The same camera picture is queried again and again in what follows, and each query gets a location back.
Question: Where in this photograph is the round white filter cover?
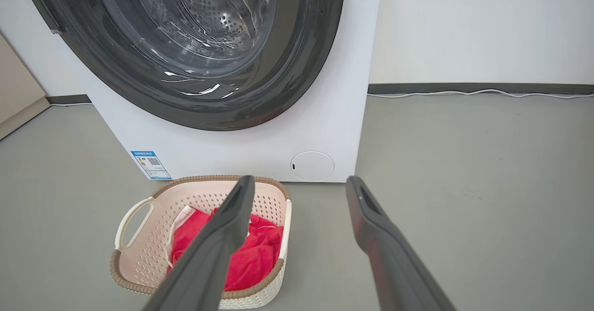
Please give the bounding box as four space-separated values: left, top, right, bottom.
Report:
290 151 335 182

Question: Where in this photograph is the dark grey door latch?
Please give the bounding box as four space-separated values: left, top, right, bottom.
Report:
29 0 63 35

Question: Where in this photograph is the cream laundry basket brown rim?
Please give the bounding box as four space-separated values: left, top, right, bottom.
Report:
110 175 292 310

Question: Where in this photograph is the blue energy label sticker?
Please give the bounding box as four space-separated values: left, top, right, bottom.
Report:
130 151 173 181

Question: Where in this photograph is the red white-trimmed garment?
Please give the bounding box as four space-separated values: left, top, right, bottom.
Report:
166 205 284 292

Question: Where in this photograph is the thin white floor cable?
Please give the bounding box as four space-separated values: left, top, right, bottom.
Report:
368 89 594 99

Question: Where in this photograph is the beige panel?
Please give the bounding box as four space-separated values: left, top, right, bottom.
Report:
0 32 51 141

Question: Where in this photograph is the round black glass washer door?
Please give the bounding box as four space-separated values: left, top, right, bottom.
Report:
24 0 346 131

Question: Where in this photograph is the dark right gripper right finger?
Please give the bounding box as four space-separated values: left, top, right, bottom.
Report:
345 175 458 311

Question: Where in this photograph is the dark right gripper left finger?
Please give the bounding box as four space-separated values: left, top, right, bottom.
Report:
142 175 256 311

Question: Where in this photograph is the white front-load washing machine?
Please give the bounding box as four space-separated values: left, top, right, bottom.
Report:
0 0 383 183

